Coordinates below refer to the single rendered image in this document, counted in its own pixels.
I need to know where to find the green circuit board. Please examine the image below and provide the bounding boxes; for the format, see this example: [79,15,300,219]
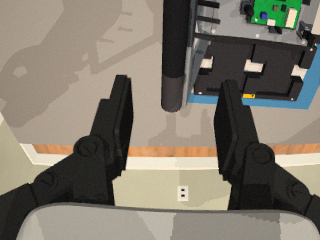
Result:
[251,0,302,29]

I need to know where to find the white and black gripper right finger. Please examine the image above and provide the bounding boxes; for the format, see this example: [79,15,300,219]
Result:
[214,80,320,234]

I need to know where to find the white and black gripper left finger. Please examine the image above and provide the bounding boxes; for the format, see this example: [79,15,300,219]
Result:
[0,75,134,240]

